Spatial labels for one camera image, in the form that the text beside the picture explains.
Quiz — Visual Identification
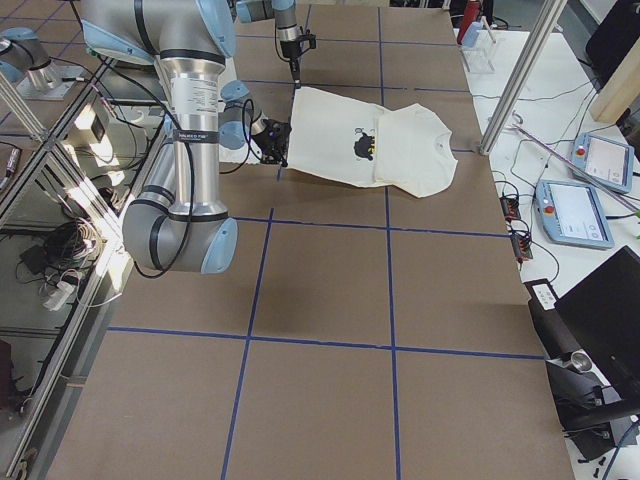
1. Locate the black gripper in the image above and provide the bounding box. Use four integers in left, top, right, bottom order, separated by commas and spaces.
280, 32, 317, 84
249, 117, 292, 168

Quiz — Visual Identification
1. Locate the cream long-sleeve cat shirt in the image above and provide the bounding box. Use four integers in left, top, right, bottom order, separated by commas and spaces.
287, 87, 457, 198

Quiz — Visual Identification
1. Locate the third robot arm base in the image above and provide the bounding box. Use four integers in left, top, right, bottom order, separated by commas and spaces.
1, 27, 84, 101

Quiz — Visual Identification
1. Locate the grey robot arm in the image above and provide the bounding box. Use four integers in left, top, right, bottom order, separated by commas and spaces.
80, 1, 290, 278
235, 0, 317, 89

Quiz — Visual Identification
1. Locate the red bottle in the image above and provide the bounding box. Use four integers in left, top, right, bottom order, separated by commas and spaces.
459, 0, 481, 35

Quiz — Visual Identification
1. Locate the brown paper table cover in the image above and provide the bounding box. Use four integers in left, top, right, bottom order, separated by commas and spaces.
47, 6, 573, 479

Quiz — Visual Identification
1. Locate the far orange black connector box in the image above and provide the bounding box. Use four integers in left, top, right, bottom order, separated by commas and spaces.
499, 195, 522, 221

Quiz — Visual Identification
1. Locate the orange black connector box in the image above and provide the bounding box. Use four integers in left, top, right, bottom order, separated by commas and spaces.
499, 195, 522, 221
510, 230, 533, 264

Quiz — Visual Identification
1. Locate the near orange black connector box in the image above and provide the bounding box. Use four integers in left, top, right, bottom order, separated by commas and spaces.
510, 230, 533, 264

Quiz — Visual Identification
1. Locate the near teach pendant tablet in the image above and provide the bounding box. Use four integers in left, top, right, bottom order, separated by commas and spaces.
535, 180, 615, 250

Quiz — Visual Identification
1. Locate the teach pendant tablet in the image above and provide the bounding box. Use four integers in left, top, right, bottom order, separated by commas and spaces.
571, 132, 635, 194
535, 180, 615, 250

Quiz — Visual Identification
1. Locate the far teach pendant tablet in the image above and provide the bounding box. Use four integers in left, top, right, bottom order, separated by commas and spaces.
571, 132, 635, 194

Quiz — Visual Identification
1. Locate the wooden board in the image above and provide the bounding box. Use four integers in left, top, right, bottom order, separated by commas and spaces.
590, 40, 640, 123

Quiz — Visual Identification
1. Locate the pink metal rod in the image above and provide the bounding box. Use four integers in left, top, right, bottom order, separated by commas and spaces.
505, 123, 639, 217

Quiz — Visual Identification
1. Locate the black monitor panel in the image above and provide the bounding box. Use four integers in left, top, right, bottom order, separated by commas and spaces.
555, 246, 639, 399

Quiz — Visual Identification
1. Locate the black stand with metal cup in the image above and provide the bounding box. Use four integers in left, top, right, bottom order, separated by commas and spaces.
525, 279, 639, 460

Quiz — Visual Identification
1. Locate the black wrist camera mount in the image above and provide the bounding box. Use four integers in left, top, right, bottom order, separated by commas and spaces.
259, 119, 292, 157

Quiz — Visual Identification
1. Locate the white wire rack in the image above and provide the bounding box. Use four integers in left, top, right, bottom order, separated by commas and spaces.
461, 30, 497, 74

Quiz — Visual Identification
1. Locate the aluminium frame post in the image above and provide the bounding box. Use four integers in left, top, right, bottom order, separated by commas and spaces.
479, 0, 567, 156

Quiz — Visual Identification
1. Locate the cable tangle under table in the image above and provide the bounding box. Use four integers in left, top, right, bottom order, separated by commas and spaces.
14, 219, 126, 312

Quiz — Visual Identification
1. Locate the aluminium table frame rail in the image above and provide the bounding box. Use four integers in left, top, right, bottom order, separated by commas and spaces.
1, 69, 162, 479

